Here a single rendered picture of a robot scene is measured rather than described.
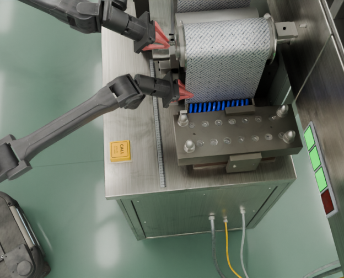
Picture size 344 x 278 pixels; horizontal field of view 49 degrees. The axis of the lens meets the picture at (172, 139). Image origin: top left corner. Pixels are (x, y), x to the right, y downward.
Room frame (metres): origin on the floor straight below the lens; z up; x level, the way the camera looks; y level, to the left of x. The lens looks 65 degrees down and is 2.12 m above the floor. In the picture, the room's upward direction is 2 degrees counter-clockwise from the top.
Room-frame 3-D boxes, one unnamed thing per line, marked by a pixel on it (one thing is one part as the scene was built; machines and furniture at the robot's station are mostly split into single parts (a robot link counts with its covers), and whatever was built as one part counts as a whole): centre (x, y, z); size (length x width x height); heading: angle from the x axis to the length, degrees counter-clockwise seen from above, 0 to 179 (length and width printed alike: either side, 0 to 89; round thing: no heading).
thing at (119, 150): (0.54, 0.18, 0.91); 0.07 x 0.07 x 0.02; 4
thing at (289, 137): (0.51, -0.37, 1.05); 0.04 x 0.04 x 0.04
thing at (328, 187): (0.35, -0.39, 1.18); 0.25 x 0.01 x 0.07; 4
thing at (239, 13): (0.84, -0.15, 1.17); 0.26 x 0.12 x 0.12; 94
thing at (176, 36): (0.71, -0.03, 1.25); 0.07 x 0.02 x 0.07; 4
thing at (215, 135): (0.54, -0.21, 1.00); 0.40 x 0.16 x 0.06; 94
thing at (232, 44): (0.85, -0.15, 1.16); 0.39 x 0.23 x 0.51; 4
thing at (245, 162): (0.45, -0.23, 0.96); 0.10 x 0.03 x 0.11; 94
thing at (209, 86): (0.66, -0.16, 1.11); 0.23 x 0.01 x 0.18; 94
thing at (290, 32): (0.73, -0.33, 1.28); 0.06 x 0.05 x 0.02; 94
